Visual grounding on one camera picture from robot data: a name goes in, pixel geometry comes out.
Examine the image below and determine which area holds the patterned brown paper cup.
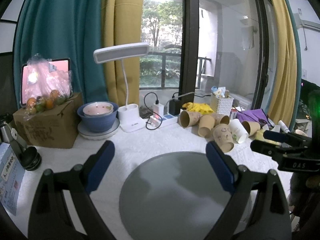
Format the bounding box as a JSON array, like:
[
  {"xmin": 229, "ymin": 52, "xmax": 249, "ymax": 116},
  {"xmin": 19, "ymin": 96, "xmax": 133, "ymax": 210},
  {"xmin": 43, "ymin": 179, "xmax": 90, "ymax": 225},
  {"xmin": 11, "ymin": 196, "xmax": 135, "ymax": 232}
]
[{"xmin": 212, "ymin": 124, "xmax": 234, "ymax": 153}]

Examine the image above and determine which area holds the brown paper cup right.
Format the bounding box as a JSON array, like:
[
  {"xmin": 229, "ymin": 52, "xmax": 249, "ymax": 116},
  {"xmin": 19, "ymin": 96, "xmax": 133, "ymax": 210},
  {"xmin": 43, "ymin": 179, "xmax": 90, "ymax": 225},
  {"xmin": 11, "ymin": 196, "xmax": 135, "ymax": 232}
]
[{"xmin": 242, "ymin": 121, "xmax": 261, "ymax": 137}]

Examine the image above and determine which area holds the white paper cup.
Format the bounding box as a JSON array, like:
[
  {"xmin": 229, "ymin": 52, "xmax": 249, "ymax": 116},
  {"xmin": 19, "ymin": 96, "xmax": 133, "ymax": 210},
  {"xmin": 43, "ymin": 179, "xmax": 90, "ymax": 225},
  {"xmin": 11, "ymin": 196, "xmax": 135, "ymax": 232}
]
[{"xmin": 229, "ymin": 119, "xmax": 248, "ymax": 144}]

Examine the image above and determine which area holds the brown paper cup open mouth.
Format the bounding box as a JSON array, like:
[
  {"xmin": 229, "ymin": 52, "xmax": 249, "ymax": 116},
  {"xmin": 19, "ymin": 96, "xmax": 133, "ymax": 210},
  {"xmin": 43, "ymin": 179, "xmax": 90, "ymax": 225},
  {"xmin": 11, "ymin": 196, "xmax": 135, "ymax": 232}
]
[{"xmin": 210, "ymin": 113, "xmax": 229, "ymax": 126}]

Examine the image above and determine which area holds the brown paper cup middle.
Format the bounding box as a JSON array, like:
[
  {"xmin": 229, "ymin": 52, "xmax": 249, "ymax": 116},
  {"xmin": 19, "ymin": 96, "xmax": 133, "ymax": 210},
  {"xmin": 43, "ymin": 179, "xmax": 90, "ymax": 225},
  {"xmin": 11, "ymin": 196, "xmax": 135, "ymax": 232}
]
[{"xmin": 198, "ymin": 114, "xmax": 215, "ymax": 138}]

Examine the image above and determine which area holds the patterned paper cup back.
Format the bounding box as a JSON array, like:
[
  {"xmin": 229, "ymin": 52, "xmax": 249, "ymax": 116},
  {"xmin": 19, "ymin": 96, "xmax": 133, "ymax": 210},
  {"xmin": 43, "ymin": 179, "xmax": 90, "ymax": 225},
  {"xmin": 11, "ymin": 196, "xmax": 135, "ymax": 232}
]
[{"xmin": 179, "ymin": 111, "xmax": 202, "ymax": 128}]

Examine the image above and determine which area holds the white tube bottle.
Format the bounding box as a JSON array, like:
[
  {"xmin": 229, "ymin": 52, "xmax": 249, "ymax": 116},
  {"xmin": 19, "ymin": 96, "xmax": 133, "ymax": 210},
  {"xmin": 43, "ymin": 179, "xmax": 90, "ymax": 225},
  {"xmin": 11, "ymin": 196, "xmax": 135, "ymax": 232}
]
[{"xmin": 277, "ymin": 120, "xmax": 290, "ymax": 133}]

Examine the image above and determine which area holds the yellow green sponge cloth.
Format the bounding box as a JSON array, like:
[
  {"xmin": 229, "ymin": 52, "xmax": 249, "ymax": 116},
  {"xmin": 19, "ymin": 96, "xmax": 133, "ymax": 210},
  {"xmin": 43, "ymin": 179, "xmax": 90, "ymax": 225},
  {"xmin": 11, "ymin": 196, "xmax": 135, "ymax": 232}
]
[{"xmin": 254, "ymin": 128, "xmax": 282, "ymax": 146}]

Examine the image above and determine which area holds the purple cloth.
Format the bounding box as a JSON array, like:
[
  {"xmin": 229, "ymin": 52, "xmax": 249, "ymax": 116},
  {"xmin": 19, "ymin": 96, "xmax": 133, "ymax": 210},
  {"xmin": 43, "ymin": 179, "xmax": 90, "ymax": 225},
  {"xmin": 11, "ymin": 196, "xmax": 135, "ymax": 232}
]
[{"xmin": 236, "ymin": 109, "xmax": 270, "ymax": 126}]

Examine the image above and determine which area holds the yellow curtain right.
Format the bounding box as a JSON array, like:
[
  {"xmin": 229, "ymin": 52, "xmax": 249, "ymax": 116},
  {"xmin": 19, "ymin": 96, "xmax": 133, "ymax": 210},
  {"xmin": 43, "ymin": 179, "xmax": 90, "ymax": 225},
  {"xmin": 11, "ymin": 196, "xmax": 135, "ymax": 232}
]
[{"xmin": 268, "ymin": 0, "xmax": 297, "ymax": 126}]

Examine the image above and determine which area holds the yellow curtain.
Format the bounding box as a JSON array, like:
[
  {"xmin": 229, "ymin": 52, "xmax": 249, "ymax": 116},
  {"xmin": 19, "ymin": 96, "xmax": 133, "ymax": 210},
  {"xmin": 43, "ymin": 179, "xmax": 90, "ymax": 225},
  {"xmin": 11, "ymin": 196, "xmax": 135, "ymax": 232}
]
[
  {"xmin": 268, "ymin": 0, "xmax": 297, "ymax": 126},
  {"xmin": 101, "ymin": 0, "xmax": 143, "ymax": 106}
]

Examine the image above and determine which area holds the red white small box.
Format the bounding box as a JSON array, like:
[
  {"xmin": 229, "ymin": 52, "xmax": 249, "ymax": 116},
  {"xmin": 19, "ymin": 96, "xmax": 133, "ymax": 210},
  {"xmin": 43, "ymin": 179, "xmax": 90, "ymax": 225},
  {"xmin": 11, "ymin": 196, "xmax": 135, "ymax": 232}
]
[{"xmin": 229, "ymin": 107, "xmax": 238, "ymax": 120}]

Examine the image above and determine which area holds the blue white paper box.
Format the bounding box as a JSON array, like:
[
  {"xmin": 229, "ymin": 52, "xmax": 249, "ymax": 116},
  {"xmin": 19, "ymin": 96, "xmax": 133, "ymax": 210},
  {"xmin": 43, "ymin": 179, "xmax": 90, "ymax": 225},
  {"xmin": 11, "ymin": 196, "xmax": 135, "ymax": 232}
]
[{"xmin": 0, "ymin": 142, "xmax": 25, "ymax": 216}]

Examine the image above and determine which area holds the black lens cap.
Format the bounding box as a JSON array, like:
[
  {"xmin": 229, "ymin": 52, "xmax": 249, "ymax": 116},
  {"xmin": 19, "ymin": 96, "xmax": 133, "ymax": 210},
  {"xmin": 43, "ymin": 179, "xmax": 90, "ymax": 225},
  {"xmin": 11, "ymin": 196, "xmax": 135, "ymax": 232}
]
[{"xmin": 18, "ymin": 146, "xmax": 42, "ymax": 171}]

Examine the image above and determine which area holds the white perforated basket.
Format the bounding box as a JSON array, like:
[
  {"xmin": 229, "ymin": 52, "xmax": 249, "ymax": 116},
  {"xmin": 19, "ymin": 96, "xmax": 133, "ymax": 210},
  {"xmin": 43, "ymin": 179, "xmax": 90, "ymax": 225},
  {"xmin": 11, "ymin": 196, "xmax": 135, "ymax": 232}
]
[{"xmin": 210, "ymin": 94, "xmax": 234, "ymax": 116}]

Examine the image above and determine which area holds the grey round tray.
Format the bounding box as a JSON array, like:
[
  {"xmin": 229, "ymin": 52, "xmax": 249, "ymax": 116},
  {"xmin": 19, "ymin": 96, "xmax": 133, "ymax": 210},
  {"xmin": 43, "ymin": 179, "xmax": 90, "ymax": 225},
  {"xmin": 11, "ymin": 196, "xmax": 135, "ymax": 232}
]
[{"xmin": 119, "ymin": 152, "xmax": 231, "ymax": 239}]

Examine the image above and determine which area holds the yellow snack bag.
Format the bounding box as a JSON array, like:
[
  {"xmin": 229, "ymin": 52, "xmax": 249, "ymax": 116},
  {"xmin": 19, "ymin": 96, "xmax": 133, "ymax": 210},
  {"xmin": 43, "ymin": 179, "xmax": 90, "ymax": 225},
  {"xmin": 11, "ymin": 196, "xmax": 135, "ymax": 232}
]
[{"xmin": 182, "ymin": 102, "xmax": 214, "ymax": 115}]

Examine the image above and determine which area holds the cardboard box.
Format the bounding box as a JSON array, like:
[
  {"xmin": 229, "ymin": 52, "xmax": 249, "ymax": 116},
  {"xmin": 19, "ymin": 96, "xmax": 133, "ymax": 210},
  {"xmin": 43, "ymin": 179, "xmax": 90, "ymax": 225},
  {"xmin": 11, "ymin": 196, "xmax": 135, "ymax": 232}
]
[{"xmin": 13, "ymin": 93, "xmax": 83, "ymax": 148}]

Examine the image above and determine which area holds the white plate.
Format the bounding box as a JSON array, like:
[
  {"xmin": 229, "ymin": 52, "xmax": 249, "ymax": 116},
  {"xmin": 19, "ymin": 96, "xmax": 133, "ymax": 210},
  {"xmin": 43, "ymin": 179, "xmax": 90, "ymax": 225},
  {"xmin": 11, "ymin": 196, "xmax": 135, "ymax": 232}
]
[{"xmin": 78, "ymin": 118, "xmax": 120, "ymax": 140}]

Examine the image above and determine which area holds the blue bowl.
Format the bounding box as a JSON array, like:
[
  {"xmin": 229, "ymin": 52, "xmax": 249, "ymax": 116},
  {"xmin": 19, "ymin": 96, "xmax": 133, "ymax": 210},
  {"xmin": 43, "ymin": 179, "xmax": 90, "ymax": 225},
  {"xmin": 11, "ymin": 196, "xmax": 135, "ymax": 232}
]
[{"xmin": 77, "ymin": 101, "xmax": 119, "ymax": 132}]

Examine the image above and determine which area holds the black power adapter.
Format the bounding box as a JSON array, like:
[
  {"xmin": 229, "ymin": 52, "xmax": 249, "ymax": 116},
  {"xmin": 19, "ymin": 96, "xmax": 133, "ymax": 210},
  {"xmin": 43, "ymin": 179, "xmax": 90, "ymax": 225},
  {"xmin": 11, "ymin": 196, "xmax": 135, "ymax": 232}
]
[{"xmin": 168, "ymin": 92, "xmax": 195, "ymax": 116}]

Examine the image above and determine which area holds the white power strip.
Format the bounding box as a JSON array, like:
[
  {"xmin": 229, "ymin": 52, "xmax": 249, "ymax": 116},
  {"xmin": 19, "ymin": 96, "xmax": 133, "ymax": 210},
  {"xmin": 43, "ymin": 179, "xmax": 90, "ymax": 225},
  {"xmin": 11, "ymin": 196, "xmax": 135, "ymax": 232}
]
[{"xmin": 146, "ymin": 114, "xmax": 178, "ymax": 129}]

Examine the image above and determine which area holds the air conditioner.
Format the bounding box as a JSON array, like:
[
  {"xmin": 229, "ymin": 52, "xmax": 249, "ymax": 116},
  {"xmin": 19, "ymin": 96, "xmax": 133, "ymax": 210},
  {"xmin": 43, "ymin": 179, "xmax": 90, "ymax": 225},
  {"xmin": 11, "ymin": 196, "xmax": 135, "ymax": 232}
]
[{"xmin": 293, "ymin": 13, "xmax": 320, "ymax": 31}]

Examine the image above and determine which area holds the pink ceramic bowl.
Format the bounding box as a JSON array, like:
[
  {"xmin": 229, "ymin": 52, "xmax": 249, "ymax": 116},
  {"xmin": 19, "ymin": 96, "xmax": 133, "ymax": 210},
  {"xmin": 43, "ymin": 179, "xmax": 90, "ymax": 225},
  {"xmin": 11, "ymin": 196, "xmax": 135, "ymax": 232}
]
[{"xmin": 82, "ymin": 102, "xmax": 114, "ymax": 116}]

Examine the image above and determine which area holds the white desk lamp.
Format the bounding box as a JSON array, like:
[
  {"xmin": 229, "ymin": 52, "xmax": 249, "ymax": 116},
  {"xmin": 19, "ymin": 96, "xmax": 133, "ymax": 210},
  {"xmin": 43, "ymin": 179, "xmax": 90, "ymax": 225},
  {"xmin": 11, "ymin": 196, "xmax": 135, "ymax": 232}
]
[{"xmin": 93, "ymin": 42, "xmax": 149, "ymax": 133}]

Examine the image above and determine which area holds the bag of fruit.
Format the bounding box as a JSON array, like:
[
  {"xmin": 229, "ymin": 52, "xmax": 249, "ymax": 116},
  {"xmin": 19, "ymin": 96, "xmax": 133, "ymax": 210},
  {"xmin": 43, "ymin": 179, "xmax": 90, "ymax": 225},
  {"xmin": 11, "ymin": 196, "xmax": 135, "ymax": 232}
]
[{"xmin": 21, "ymin": 54, "xmax": 73, "ymax": 116}]

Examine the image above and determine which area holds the teal curtain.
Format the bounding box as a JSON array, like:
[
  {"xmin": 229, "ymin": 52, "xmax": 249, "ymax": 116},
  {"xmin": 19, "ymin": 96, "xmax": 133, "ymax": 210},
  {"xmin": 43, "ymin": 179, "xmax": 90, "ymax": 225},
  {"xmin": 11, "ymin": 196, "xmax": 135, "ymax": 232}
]
[{"xmin": 13, "ymin": 0, "xmax": 108, "ymax": 102}]

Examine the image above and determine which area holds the yellow curtain left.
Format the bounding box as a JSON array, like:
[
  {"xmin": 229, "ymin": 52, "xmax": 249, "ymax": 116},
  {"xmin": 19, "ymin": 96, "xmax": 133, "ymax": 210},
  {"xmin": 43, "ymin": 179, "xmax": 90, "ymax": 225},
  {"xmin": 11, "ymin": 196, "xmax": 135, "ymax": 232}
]
[{"xmin": 101, "ymin": 0, "xmax": 143, "ymax": 106}]

